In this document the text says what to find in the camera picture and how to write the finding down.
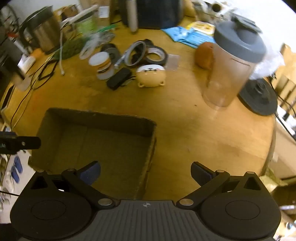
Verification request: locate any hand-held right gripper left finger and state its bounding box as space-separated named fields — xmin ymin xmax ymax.
xmin=29 ymin=161 xmax=116 ymax=210

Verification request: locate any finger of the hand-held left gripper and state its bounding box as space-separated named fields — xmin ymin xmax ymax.
xmin=14 ymin=136 xmax=41 ymax=150

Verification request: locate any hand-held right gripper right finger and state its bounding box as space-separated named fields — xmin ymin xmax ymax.
xmin=177 ymin=161 xmax=270 ymax=210

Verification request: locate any cardboard box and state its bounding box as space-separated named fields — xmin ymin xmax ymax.
xmin=28 ymin=107 xmax=158 ymax=200

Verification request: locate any black rectangular case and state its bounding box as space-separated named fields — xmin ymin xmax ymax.
xmin=106 ymin=67 xmax=132 ymax=90

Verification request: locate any white jar yellow label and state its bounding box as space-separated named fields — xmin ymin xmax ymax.
xmin=89 ymin=51 xmax=115 ymax=81

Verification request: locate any small silver stick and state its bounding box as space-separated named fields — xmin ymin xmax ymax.
xmin=114 ymin=50 xmax=130 ymax=69

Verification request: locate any black tape roll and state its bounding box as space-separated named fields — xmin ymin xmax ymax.
xmin=145 ymin=45 xmax=168 ymax=66

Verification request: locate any thin grey tape roll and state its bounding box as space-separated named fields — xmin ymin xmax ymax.
xmin=125 ymin=40 xmax=148 ymax=69

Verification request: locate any blue slipper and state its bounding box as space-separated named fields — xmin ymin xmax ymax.
xmin=10 ymin=167 xmax=20 ymax=184
xmin=13 ymin=156 xmax=23 ymax=173

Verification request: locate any black tablet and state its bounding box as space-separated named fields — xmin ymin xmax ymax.
xmin=0 ymin=82 xmax=15 ymax=110

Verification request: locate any white tissue box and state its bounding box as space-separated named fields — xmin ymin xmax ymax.
xmin=17 ymin=54 xmax=36 ymax=70

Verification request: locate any clear water bottle dark lid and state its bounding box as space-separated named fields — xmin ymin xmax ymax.
xmin=5 ymin=35 xmax=33 ymax=91

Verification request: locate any black round stand base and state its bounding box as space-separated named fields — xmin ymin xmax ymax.
xmin=238 ymin=77 xmax=278 ymax=116

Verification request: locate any green bag of vegetables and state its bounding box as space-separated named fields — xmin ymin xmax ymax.
xmin=54 ymin=37 xmax=87 ymax=59

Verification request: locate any clear shaker bottle grey lid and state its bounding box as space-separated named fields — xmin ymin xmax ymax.
xmin=201 ymin=16 xmax=267 ymax=109

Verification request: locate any steel electric kettle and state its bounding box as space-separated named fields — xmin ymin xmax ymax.
xmin=18 ymin=6 xmax=67 ymax=55

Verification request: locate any crumpled clear plastic bag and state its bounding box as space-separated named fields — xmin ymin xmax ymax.
xmin=80 ymin=35 xmax=104 ymax=59

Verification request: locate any clear plastic packet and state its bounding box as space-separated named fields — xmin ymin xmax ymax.
xmin=165 ymin=54 xmax=180 ymax=71

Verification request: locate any orange fruit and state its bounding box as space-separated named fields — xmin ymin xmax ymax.
xmin=195 ymin=42 xmax=214 ymax=70

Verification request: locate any green label canister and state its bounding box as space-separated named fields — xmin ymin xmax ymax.
xmin=74 ymin=11 xmax=99 ymax=35

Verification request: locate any white plastic bag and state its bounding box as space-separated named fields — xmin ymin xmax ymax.
xmin=251 ymin=42 xmax=287 ymax=80

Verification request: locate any blue wet wipes packet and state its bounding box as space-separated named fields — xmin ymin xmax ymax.
xmin=161 ymin=27 xmax=193 ymax=42
xmin=185 ymin=31 xmax=216 ymax=49

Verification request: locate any white power strip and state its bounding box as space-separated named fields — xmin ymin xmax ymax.
xmin=61 ymin=5 xmax=99 ymax=25

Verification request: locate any wooden chair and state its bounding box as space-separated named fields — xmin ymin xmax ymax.
xmin=274 ymin=43 xmax=296 ymax=112

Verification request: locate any yellow wet wipes packet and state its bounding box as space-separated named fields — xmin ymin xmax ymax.
xmin=186 ymin=21 xmax=216 ymax=36

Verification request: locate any tall cardboard carton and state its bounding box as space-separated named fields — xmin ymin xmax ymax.
xmin=96 ymin=0 xmax=123 ymax=25

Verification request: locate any black air fryer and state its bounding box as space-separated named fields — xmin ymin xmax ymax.
xmin=121 ymin=0 xmax=185 ymax=34

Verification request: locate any white charging cable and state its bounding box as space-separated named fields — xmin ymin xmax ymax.
xmin=59 ymin=23 xmax=66 ymax=76

